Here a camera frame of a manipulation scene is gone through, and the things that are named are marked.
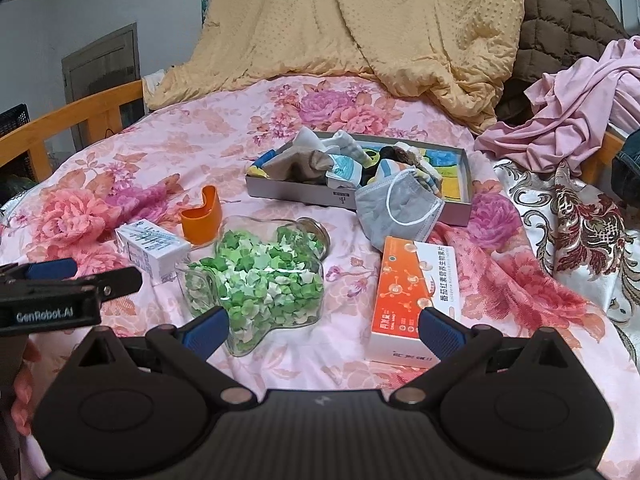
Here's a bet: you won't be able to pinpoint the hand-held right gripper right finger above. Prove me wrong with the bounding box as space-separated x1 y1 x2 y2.
389 307 571 406

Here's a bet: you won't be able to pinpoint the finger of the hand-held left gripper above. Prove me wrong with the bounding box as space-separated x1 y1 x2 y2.
75 266 142 304
0 258 79 282

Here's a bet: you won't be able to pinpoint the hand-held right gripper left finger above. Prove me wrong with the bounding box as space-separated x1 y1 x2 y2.
75 306 253 407

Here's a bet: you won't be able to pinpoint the grey face mask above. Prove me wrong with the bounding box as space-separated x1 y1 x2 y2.
354 167 445 256

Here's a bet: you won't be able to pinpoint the shallow grey cartoon print box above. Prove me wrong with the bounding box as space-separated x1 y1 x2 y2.
245 130 473 226

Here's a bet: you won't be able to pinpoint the orange green striped sock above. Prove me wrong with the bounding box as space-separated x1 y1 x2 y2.
375 157 446 198

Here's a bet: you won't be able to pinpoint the blue yellow cloth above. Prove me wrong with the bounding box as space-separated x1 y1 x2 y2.
250 149 277 178

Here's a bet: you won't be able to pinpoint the light blue face mask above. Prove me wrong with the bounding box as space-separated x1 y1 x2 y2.
326 154 362 190

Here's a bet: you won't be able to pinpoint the tan sock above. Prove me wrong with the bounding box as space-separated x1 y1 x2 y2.
265 149 335 183

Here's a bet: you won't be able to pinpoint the person's left hand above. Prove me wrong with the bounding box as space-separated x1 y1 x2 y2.
10 337 44 438

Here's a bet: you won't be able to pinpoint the white medicine box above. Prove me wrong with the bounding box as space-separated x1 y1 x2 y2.
115 218 192 282

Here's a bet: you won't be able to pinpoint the orange carton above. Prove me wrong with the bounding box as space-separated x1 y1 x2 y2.
364 236 463 367

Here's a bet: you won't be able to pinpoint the glass jar of green stars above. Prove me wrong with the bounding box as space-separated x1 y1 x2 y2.
175 214 332 358

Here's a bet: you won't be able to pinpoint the orange plastic cup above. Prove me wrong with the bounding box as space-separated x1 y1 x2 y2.
180 185 222 246

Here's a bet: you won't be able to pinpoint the pink floral bedsheet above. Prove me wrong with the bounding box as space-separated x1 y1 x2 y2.
0 74 626 461

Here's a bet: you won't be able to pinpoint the black plastic crate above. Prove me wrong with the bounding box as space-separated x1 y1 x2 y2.
0 104 38 183

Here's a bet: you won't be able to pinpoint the gold patterned satin sheet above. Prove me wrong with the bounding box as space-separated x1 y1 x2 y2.
492 157 640 376

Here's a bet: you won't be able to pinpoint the white cloth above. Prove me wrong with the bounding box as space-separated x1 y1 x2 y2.
141 69 166 95

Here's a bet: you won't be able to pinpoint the grey door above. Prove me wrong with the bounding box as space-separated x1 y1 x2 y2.
61 22 140 151

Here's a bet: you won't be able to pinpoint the blue jeans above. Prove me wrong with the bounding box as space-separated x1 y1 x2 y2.
610 127 640 208

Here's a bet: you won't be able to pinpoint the lilac garment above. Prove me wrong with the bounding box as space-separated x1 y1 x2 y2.
474 35 640 183

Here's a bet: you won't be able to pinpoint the yellow dotted quilt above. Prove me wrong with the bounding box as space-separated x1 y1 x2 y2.
145 0 526 136

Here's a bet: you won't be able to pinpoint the brown quilted jacket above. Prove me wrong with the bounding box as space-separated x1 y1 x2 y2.
495 0 631 123

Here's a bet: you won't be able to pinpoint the wooden bed rail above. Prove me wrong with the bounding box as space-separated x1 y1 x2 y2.
0 80 146 183
582 127 628 186

